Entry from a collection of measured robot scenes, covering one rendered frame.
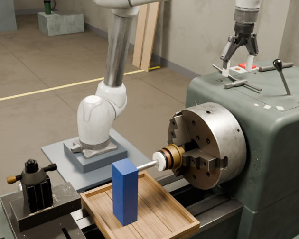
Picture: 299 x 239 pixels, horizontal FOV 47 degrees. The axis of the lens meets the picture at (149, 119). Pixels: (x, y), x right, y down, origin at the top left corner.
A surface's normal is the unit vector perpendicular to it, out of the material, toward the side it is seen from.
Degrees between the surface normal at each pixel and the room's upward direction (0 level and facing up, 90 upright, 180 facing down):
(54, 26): 90
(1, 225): 0
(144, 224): 0
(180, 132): 51
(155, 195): 0
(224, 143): 56
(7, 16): 90
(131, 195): 90
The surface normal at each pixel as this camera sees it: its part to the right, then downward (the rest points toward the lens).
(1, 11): 0.57, 0.40
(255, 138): -0.84, 0.23
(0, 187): 0.04, -0.88
